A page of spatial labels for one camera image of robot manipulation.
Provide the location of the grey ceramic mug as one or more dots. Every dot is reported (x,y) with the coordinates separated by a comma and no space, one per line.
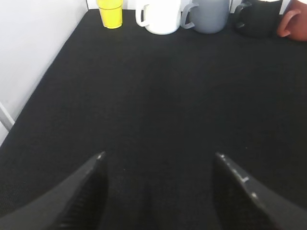
(205,16)

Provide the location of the black table mat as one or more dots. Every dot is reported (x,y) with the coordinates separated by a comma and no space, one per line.
(161,107)

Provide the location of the white ceramic mug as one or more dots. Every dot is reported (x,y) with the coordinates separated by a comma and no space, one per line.
(160,17)

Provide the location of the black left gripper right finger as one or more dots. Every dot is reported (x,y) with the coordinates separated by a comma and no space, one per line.
(243,203)

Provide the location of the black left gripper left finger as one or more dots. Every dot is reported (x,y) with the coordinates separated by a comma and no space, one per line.
(77,203)

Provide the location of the yellow plastic cup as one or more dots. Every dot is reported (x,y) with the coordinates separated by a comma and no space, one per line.
(111,13)

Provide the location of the red ceramic mug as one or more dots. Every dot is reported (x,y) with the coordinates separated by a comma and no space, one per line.
(294,21)

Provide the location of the black ceramic mug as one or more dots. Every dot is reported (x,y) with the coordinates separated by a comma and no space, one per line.
(257,18)

